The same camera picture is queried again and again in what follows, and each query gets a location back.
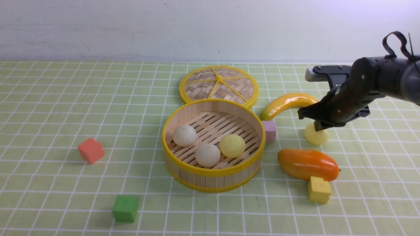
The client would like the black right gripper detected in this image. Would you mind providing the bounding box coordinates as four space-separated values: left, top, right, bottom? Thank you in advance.
298 84 371 131

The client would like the yellow bun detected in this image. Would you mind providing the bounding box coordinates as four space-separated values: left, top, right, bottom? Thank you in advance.
304 123 329 146
219 134 246 158

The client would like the white bun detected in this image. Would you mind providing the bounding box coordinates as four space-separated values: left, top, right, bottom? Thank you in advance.
195 144 221 168
173 125 198 147

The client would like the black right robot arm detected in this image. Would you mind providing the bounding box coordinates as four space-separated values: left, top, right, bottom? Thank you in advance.
298 57 420 130

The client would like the bamboo steamer tray yellow rim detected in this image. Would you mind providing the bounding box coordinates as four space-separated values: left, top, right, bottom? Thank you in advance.
161 99 266 193

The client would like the woven bamboo steamer lid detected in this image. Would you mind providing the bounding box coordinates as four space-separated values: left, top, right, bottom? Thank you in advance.
179 66 259 109

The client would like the yellow toy banana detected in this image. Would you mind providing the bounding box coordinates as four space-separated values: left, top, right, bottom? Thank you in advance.
259 92 318 121

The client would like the orange toy mango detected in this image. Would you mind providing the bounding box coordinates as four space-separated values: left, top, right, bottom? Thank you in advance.
277 149 341 181

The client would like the pink cube block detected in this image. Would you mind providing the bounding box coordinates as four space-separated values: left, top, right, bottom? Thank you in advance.
262 120 277 142

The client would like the yellow cube block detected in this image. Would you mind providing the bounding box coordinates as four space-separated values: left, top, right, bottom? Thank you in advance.
307 176 331 204

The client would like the green cube block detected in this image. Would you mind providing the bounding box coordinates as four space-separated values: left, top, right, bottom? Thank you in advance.
112 195 138 223

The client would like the red cube block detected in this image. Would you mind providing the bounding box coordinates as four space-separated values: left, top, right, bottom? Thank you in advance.
77 137 105 165

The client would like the green checkered tablecloth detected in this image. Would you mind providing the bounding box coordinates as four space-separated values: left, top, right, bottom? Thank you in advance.
0 60 420 236

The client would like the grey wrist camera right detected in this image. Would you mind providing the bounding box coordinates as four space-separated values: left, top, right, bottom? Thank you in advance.
305 65 351 89

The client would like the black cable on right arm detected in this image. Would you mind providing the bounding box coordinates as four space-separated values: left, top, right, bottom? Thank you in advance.
382 31 420 60

